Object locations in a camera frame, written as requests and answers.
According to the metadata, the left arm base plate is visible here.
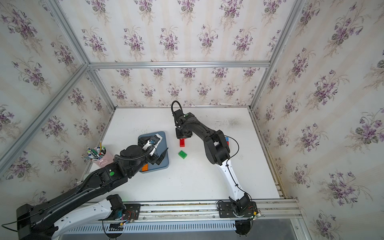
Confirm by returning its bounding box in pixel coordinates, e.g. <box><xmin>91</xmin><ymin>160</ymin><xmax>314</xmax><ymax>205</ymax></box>
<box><xmin>104</xmin><ymin>204</ymin><xmax>142</xmax><ymax>223</ymax></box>

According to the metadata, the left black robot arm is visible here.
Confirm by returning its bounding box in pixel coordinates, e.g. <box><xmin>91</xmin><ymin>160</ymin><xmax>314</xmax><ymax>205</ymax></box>
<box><xmin>17</xmin><ymin>145</ymin><xmax>167</xmax><ymax>240</ymax></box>

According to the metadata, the pen cup with pens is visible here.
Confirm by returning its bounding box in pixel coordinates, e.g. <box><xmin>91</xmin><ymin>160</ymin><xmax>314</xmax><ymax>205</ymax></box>
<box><xmin>87</xmin><ymin>142</ymin><xmax>114</xmax><ymax>168</ymax></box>

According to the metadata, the white slotted cable duct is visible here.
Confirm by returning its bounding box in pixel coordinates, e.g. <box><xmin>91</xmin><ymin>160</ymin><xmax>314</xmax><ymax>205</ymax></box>
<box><xmin>66</xmin><ymin>221</ymin><xmax>236</xmax><ymax>235</ymax></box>

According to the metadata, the green lego brick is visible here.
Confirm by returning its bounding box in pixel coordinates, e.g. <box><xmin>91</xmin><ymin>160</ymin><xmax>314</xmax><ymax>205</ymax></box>
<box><xmin>178</xmin><ymin>151</ymin><xmax>188</xmax><ymax>159</ymax></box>

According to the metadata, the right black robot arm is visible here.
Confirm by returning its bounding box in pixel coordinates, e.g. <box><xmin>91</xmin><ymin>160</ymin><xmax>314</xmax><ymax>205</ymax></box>
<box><xmin>172</xmin><ymin>109</ymin><xmax>253</xmax><ymax>216</ymax></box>

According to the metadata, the aluminium rail frame front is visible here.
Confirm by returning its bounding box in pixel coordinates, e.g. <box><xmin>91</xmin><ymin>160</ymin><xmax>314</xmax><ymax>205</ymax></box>
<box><xmin>80</xmin><ymin>199</ymin><xmax>311</xmax><ymax>240</ymax></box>

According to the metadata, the orange lego brick lower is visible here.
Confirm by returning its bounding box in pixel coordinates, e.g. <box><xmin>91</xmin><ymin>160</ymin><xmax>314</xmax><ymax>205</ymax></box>
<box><xmin>141</xmin><ymin>164</ymin><xmax>149</xmax><ymax>172</ymax></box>

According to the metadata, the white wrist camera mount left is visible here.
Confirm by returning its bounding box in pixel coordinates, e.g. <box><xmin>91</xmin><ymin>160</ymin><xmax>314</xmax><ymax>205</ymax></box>
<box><xmin>143</xmin><ymin>134</ymin><xmax>163</xmax><ymax>156</ymax></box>

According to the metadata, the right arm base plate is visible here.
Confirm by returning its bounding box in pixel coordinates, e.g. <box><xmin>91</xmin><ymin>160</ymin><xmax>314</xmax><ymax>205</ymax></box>
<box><xmin>216</xmin><ymin>200</ymin><xmax>261</xmax><ymax>219</ymax></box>

